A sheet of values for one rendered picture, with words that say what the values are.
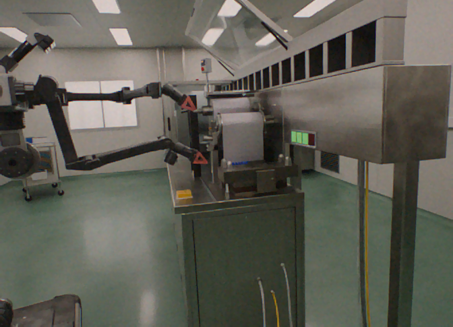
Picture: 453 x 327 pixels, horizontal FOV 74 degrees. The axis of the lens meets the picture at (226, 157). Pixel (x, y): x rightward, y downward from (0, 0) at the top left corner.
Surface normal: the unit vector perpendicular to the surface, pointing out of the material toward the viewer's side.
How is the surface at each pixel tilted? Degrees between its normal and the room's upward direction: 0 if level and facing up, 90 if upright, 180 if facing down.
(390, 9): 90
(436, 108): 90
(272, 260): 90
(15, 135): 90
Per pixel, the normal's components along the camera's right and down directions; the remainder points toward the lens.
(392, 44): 0.22, 0.14
